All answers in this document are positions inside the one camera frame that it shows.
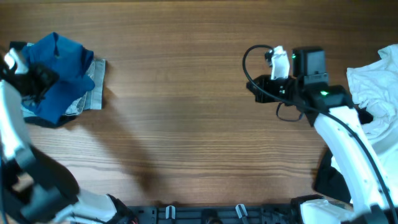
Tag blue t-shirt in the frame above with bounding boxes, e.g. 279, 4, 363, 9
22, 32, 95, 124

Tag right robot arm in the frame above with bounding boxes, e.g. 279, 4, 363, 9
246, 44, 397, 223

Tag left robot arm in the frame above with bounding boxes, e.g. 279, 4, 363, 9
1, 49, 133, 223

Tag black folded garment left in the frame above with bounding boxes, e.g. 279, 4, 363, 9
9, 41, 78, 129

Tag light blue denim jeans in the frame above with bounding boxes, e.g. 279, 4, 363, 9
23, 58, 104, 116

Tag white garment pile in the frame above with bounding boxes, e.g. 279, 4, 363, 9
346, 44, 397, 186

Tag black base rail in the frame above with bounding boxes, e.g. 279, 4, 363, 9
130, 203, 298, 224

